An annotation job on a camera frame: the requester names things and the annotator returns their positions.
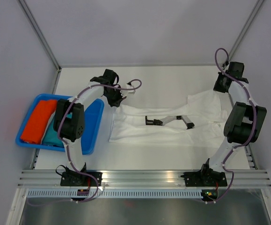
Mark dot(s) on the blue plastic bin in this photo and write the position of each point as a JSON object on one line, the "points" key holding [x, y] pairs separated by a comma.
{"points": [[93, 116]]}

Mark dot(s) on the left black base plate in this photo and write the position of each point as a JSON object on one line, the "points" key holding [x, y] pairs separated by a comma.
{"points": [[71, 178]]}

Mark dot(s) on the right aluminium frame post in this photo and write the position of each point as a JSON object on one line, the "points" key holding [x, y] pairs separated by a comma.
{"points": [[239, 24]]}

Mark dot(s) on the orange rolled t-shirt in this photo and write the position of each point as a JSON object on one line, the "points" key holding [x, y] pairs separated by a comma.
{"points": [[36, 125]]}

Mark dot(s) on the teal rolled t-shirt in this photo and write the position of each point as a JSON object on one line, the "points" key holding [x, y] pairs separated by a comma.
{"points": [[51, 138]]}

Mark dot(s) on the aluminium mounting rail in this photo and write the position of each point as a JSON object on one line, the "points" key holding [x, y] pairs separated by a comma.
{"points": [[142, 179]]}

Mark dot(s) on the left aluminium frame post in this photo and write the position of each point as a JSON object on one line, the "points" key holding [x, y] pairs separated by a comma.
{"points": [[33, 22]]}

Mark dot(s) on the white slotted cable duct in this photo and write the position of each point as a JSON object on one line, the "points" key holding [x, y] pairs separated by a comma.
{"points": [[116, 193]]}

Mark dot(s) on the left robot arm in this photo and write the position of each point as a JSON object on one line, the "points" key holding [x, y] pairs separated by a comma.
{"points": [[69, 119]]}

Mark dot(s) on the white t-shirt with robot print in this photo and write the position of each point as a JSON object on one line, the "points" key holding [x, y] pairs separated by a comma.
{"points": [[204, 109]]}

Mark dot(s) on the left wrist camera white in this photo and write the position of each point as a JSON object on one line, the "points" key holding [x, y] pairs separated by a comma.
{"points": [[127, 90]]}

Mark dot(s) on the aluminium frame post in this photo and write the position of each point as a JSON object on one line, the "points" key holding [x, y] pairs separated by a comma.
{"points": [[33, 22], [239, 24]]}

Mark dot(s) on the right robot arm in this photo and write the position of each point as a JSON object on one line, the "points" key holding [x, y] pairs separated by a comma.
{"points": [[245, 121]]}

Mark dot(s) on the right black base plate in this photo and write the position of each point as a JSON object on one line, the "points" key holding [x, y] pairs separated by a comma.
{"points": [[205, 178]]}

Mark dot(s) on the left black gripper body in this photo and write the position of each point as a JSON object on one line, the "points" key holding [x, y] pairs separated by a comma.
{"points": [[114, 97]]}

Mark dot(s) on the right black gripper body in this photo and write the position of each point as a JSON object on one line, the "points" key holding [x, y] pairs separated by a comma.
{"points": [[218, 86]]}

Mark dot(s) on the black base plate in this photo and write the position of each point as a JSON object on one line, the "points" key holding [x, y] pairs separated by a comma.
{"points": [[71, 178], [205, 178]]}

